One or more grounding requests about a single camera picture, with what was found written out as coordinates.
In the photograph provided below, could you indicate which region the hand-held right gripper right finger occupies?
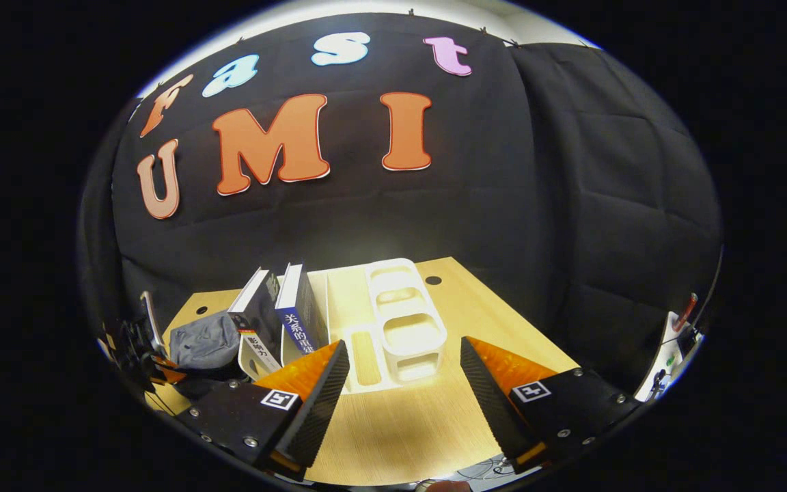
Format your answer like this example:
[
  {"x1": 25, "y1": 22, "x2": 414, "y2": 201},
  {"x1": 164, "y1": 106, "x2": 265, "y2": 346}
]
[{"x1": 460, "y1": 337, "x2": 642, "y2": 474}]

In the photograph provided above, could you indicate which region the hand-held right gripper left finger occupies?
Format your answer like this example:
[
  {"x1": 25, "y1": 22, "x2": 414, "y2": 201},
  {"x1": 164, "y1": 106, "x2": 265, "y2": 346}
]
[{"x1": 175, "y1": 340, "x2": 352, "y2": 482}]

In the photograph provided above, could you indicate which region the grey schoolbag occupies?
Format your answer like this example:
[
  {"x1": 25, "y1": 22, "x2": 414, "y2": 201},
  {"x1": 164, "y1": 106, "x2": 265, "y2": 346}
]
[{"x1": 169, "y1": 311, "x2": 244, "y2": 373}]

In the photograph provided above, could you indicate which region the blue spine book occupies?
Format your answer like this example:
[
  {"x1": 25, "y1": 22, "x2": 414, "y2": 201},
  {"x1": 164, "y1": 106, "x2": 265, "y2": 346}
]
[{"x1": 275, "y1": 262, "x2": 329, "y2": 366}]

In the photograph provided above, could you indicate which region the portrait cover book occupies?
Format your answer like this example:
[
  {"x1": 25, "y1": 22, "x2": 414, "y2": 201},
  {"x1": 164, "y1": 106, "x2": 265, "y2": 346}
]
[{"x1": 227, "y1": 268, "x2": 284, "y2": 380}]

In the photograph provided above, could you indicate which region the white bookshelf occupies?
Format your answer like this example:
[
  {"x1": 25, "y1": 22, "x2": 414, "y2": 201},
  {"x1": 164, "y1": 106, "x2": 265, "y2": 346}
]
[{"x1": 240, "y1": 258, "x2": 447, "y2": 396}]

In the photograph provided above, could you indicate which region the white side desk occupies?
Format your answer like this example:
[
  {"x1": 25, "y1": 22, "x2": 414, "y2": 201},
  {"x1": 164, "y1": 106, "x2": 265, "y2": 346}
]
[{"x1": 636, "y1": 294, "x2": 703, "y2": 402}]

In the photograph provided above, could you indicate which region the black backdrop cloth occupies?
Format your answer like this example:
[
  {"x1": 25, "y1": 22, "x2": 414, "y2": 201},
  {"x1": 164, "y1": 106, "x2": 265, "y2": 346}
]
[{"x1": 78, "y1": 14, "x2": 722, "y2": 383}]

